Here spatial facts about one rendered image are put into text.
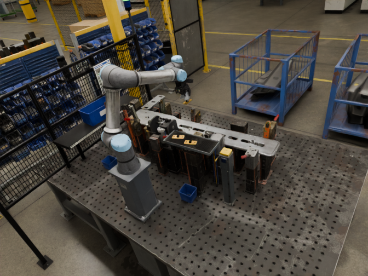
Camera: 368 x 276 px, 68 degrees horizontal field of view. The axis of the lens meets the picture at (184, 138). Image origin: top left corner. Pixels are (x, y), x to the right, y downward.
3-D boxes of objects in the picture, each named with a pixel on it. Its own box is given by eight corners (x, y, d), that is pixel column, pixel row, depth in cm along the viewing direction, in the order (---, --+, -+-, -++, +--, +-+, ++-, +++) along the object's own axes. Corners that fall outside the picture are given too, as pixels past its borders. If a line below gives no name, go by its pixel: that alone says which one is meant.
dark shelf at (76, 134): (139, 99, 281) (139, 97, 280) (69, 150, 224) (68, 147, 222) (124, 97, 293) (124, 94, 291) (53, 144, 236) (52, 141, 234)
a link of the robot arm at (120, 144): (121, 164, 167) (115, 147, 159) (111, 155, 176) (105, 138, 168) (138, 155, 172) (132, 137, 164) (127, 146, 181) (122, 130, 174)
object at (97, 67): (118, 86, 282) (109, 57, 264) (102, 96, 268) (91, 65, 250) (117, 85, 283) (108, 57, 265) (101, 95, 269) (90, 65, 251)
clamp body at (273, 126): (277, 157, 225) (280, 120, 205) (271, 168, 216) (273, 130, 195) (264, 154, 231) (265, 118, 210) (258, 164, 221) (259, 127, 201)
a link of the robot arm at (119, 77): (117, 72, 143) (188, 67, 172) (108, 68, 151) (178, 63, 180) (118, 93, 148) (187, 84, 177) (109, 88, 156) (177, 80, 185)
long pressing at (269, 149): (282, 140, 196) (282, 138, 195) (272, 159, 182) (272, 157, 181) (140, 109, 268) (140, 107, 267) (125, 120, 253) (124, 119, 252)
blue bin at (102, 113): (118, 110, 262) (114, 98, 255) (93, 126, 244) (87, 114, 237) (108, 107, 271) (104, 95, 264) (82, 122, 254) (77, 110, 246)
